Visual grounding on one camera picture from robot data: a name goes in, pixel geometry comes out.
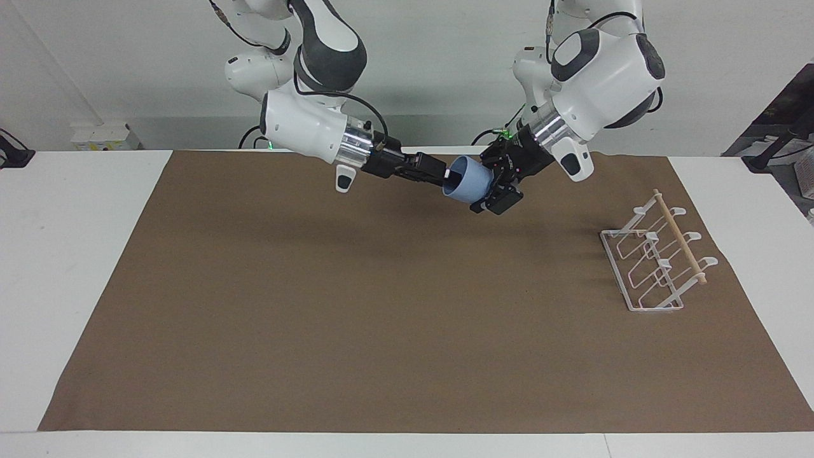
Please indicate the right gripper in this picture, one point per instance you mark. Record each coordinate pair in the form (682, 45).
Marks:
(386, 160)

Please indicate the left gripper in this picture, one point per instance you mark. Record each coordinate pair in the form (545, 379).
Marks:
(524, 156)

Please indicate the light blue cup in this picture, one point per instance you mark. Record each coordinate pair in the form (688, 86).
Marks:
(470, 181)

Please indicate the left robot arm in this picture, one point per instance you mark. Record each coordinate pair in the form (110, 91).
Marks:
(604, 83)

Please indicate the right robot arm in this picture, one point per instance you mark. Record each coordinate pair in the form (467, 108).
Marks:
(305, 124)

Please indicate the black stand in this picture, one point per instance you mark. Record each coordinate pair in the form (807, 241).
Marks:
(772, 149)
(16, 156)

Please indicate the white printed box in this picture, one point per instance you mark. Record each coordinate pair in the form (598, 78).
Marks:
(806, 175)

